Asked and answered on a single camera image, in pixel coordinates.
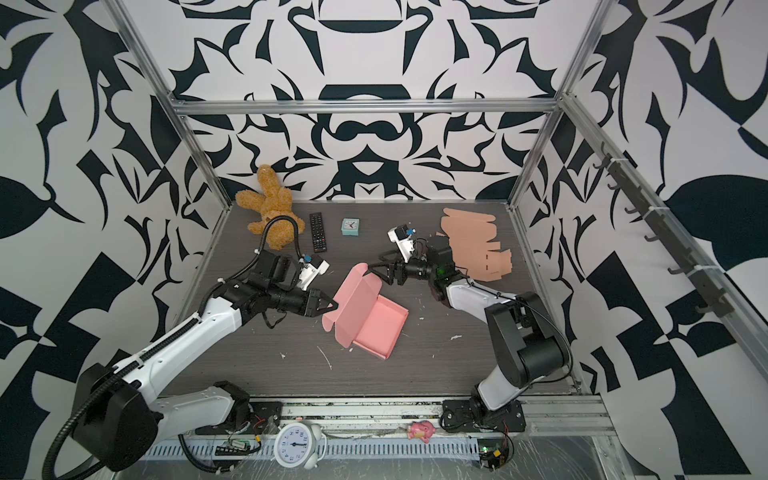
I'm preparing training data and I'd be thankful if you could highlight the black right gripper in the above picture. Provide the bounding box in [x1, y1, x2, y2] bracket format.
[371, 249, 440, 289]

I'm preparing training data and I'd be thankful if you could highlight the white round alarm clock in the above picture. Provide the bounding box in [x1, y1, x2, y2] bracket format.
[273, 421, 329, 470]

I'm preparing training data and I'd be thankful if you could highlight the small teal alarm clock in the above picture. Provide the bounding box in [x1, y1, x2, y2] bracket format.
[341, 218, 360, 236]

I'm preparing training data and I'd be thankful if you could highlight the right green circuit board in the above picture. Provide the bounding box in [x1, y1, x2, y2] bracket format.
[479, 435, 515, 471]

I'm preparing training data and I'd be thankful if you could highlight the brown plush bunny toy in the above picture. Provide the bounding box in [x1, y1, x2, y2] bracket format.
[235, 164, 305, 250]

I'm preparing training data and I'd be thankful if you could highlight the small pink toy figure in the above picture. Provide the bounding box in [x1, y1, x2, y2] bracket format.
[407, 421, 436, 444]

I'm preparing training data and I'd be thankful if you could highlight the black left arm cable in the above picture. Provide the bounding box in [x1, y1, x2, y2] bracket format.
[176, 434, 241, 474]

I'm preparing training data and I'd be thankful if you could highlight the black remote control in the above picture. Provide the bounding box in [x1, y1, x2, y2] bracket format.
[309, 212, 327, 253]

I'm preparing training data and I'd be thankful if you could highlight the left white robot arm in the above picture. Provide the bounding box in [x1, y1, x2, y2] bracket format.
[42, 250, 338, 479]

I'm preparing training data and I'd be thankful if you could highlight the white slotted cable duct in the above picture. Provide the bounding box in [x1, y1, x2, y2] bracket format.
[140, 436, 499, 462]

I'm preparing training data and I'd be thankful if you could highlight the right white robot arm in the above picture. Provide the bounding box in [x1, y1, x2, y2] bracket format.
[367, 236, 572, 413]

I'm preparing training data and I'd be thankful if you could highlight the left green circuit board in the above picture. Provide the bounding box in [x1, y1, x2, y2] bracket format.
[215, 436, 262, 457]

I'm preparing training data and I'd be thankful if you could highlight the green circuit board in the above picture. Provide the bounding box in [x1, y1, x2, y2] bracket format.
[215, 436, 262, 457]
[479, 435, 515, 471]

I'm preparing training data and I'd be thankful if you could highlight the black wall hook rail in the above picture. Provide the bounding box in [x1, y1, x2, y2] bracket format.
[597, 153, 735, 318]

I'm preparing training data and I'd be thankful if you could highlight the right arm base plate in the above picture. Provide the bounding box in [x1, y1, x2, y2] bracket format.
[439, 397, 527, 433]

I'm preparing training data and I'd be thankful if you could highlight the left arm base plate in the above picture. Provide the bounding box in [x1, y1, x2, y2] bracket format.
[194, 401, 283, 436]

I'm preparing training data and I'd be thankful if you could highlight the flat orange cardboard box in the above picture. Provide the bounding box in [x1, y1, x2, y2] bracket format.
[440, 208, 512, 282]

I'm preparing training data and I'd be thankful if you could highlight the pink cardboard box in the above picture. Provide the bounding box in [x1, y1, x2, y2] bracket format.
[322, 263, 409, 360]

